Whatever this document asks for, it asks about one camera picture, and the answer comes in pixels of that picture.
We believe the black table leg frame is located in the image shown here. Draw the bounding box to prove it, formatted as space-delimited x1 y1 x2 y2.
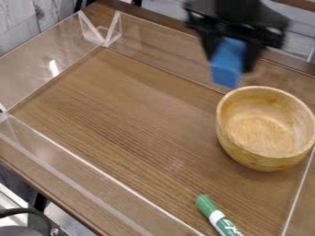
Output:
0 163 70 236

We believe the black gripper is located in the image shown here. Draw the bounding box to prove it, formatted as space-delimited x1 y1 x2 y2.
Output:
183 0 289 73

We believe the black cable under table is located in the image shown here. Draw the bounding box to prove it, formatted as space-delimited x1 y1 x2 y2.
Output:
0 207 54 236

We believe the brown wooden bowl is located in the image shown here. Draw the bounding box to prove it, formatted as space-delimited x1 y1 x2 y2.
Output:
215 86 315 171

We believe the green dry erase marker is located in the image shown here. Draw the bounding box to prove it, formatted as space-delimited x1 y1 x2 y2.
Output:
196 195 244 236

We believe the blue rectangular block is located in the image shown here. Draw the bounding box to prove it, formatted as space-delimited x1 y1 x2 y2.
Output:
211 38 245 89

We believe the clear acrylic tray wall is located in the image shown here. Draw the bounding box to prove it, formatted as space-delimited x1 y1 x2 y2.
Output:
0 6 315 236

